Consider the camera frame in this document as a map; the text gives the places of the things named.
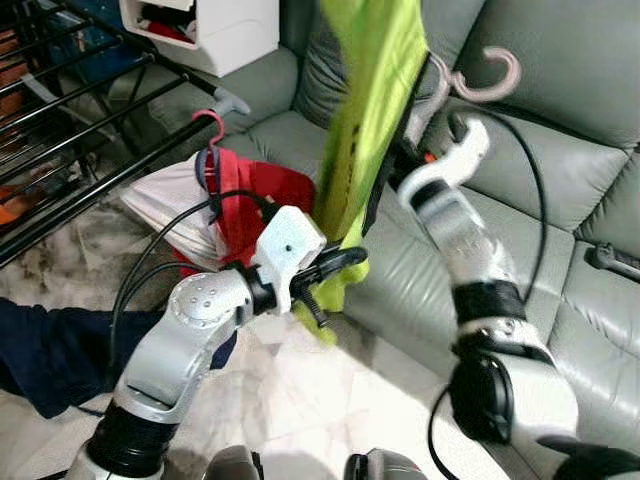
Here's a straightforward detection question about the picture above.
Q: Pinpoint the pink plastic hanger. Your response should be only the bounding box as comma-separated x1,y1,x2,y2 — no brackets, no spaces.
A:
405,45,523,149

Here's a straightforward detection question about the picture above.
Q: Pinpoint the grey robot leg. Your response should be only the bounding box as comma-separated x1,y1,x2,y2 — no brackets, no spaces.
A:
205,445,263,480
345,450,426,480

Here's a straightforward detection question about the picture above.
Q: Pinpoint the grey left robot leg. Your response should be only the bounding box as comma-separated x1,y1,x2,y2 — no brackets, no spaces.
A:
205,445,263,480

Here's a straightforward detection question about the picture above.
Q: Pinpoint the white striped cloth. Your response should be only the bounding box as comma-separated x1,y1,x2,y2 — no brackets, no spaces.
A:
120,152,226,269

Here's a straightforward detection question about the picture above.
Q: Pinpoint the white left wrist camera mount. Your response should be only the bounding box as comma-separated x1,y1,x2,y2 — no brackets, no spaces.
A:
252,205,329,316

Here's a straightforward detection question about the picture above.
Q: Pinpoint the grey right robot leg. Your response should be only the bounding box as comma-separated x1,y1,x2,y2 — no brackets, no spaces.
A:
345,450,426,480

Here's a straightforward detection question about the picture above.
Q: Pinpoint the red plastic hanger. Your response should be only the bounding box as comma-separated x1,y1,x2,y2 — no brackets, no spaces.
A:
192,108,226,191

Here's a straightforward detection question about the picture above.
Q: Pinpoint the lime green garment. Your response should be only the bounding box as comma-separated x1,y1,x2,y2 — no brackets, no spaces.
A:
290,0,431,346

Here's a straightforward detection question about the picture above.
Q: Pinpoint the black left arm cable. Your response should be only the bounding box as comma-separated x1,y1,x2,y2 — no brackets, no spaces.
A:
108,190,276,371

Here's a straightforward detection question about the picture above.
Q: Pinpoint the navy blue fleece garment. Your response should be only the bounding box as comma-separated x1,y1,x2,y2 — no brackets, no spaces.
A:
0,297,241,419

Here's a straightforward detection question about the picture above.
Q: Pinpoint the black metal drying rack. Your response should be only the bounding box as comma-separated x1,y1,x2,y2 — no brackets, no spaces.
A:
0,0,251,266

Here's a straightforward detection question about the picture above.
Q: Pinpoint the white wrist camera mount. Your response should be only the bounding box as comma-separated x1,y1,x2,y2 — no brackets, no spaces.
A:
252,205,329,316
398,118,493,206

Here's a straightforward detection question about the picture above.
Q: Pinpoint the grey green leather sofa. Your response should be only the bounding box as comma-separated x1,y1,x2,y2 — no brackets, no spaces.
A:
140,0,640,480

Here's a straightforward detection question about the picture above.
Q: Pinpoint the white storage box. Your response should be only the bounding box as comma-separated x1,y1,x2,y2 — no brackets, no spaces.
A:
118,0,281,79

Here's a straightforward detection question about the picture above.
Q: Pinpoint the red garment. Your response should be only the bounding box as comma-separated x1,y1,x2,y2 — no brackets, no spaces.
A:
180,145,319,276

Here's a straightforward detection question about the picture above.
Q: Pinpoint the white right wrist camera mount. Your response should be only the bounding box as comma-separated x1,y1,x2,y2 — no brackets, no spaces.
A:
398,118,493,206

